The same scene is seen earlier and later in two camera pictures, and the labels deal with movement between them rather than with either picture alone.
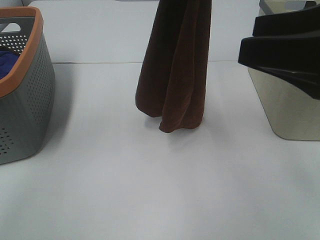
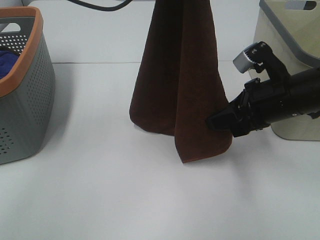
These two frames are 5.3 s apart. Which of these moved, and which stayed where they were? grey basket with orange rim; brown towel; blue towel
Moved: brown towel
Stayed: grey basket with orange rim; blue towel
